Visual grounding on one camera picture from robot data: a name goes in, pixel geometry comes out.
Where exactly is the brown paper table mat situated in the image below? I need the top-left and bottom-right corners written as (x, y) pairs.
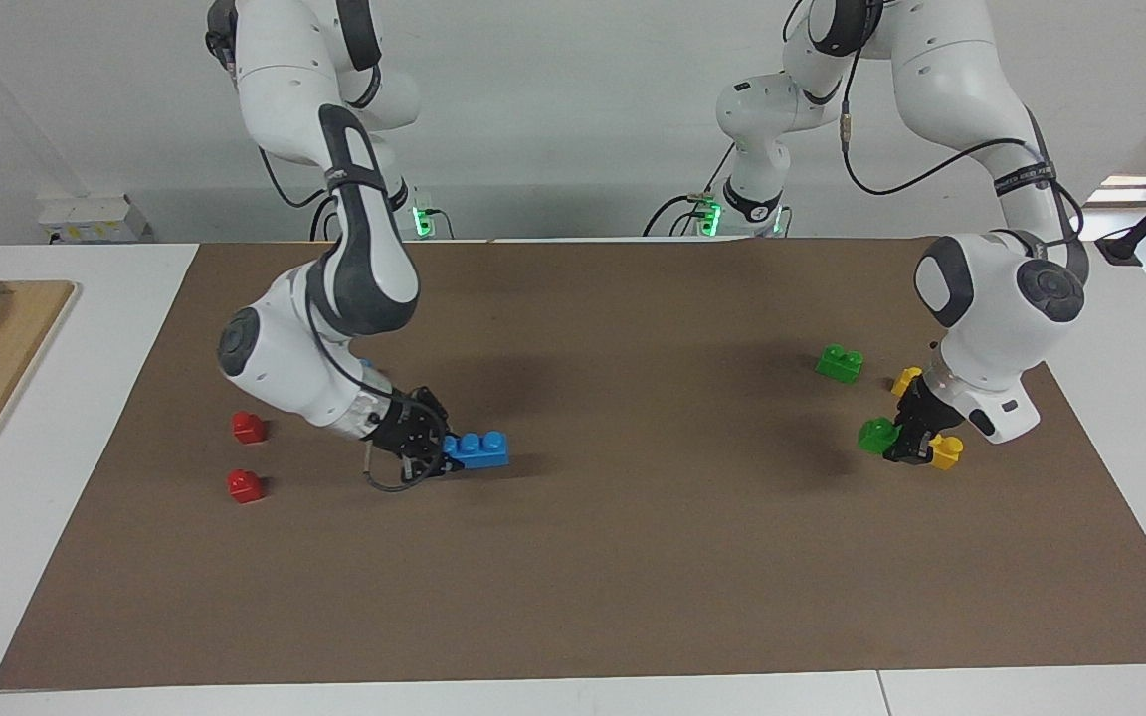
top-left (0, 237), bottom-right (1146, 691)

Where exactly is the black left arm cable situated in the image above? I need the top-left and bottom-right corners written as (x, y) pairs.
top-left (840, 55), bottom-right (1086, 284)

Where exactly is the black left base cable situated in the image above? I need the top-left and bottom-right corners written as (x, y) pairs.
top-left (643, 147), bottom-right (738, 238)

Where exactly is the white wall socket box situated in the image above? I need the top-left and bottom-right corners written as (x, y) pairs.
top-left (36, 194), bottom-right (154, 245)

